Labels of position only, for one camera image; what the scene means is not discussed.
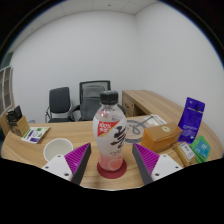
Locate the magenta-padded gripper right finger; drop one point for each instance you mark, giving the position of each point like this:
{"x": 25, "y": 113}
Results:
{"x": 150, "y": 161}

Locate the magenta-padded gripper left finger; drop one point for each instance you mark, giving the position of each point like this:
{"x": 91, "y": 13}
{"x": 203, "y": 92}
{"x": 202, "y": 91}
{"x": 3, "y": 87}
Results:
{"x": 75, "y": 161}

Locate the clear drink bottle black cap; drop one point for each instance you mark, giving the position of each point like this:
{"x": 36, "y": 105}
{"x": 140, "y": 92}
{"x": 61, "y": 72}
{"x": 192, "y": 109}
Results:
{"x": 110, "y": 133}

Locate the white patterned paper cup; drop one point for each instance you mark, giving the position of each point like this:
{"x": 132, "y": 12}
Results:
{"x": 56, "y": 148}

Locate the orange-brown cardboard box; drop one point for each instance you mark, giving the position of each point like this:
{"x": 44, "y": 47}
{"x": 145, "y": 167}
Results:
{"x": 161, "y": 136}

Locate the flat round red coaster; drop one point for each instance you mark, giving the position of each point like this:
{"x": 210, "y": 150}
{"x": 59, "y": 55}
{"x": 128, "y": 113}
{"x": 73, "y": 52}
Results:
{"x": 104, "y": 173}

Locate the small tan box white label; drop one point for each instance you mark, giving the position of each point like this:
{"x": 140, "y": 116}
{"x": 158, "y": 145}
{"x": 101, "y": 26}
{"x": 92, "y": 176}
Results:
{"x": 185, "y": 154}

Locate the white leaflet green purple print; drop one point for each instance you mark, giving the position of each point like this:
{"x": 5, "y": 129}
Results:
{"x": 35, "y": 134}

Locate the green packet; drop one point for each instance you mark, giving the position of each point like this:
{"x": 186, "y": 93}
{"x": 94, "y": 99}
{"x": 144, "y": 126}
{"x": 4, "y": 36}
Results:
{"x": 201, "y": 149}

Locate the purple pouch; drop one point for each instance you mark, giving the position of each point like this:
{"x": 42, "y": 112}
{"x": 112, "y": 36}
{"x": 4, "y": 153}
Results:
{"x": 191, "y": 120}

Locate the black office chair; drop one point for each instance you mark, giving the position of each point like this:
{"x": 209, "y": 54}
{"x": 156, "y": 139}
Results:
{"x": 60, "y": 103}

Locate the grey mesh-back office chair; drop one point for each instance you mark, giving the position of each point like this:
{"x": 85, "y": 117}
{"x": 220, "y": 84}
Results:
{"x": 90, "y": 103}

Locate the wooden side desk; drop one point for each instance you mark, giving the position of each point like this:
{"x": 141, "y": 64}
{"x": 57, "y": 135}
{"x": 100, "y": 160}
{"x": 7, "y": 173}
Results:
{"x": 146, "y": 100}

